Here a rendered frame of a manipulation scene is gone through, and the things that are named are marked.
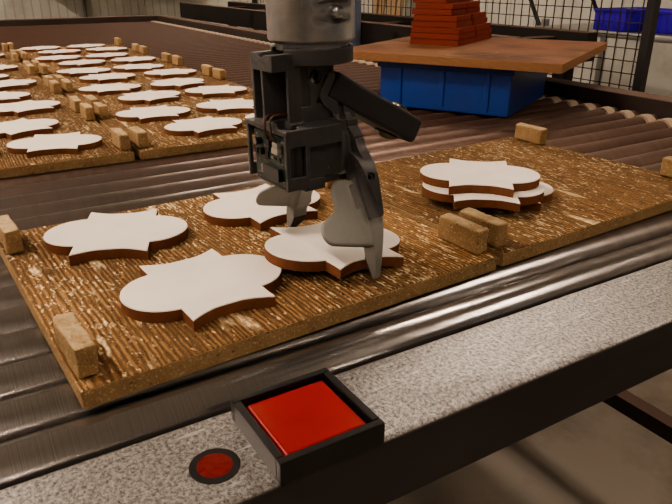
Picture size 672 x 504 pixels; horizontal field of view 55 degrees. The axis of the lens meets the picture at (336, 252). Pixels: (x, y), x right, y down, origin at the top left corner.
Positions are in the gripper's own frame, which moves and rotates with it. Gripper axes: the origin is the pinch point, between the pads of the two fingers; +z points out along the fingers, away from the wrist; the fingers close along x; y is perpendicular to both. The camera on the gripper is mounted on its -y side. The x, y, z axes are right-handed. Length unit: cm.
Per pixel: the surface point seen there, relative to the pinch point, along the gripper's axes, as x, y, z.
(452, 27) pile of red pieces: -68, -80, -12
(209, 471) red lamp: 18.9, 22.5, 2.2
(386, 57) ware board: -65, -58, -8
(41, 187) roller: -48, 18, 2
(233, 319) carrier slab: 5.7, 14.2, 0.3
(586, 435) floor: -33, -106, 96
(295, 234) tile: -3.6, 2.5, -1.3
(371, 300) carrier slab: 9.0, 2.4, 0.9
